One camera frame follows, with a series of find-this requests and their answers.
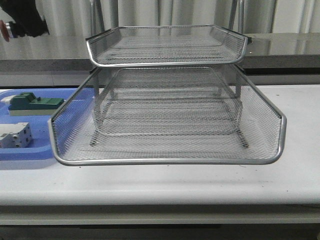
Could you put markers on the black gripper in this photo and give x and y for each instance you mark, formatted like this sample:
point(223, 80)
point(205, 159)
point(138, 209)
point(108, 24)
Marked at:
point(27, 21)

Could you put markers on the silver mesh tray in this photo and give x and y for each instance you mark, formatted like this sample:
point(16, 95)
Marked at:
point(167, 118)
point(174, 45)
point(260, 139)

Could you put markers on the green and beige switch block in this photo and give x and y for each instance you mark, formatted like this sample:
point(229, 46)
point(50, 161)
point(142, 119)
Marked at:
point(27, 104)

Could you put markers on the white circuit breaker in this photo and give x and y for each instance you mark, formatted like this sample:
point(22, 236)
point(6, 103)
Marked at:
point(15, 135)

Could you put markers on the red emergency stop button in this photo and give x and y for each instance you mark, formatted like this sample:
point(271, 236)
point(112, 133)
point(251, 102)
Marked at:
point(5, 30)

